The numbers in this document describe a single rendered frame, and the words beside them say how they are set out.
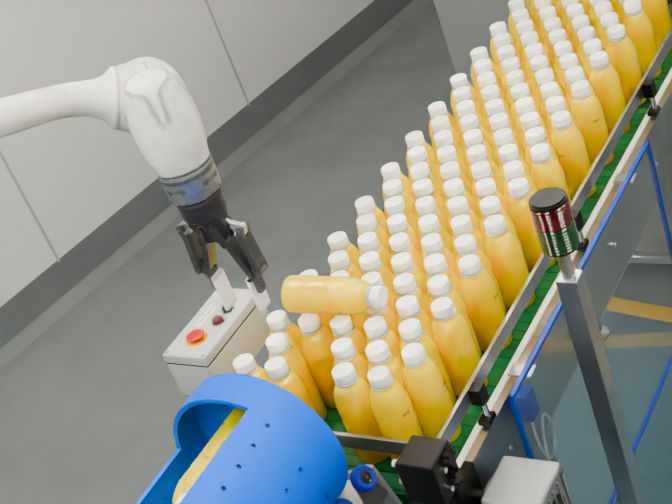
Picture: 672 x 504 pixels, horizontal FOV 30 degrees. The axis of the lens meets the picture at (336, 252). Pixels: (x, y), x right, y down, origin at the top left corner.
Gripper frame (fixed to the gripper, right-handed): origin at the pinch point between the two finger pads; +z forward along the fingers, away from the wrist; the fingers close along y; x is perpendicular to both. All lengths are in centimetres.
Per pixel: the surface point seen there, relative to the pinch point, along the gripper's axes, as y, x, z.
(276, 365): 0.9, -0.6, 15.6
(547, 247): 45, 23, 7
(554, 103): 22, 84, 15
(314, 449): 23.0, -22.5, 10.8
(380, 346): 18.5, 6.2, 15.6
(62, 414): -182, 77, 125
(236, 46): -206, 261, 85
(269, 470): 21.1, -30.7, 7.3
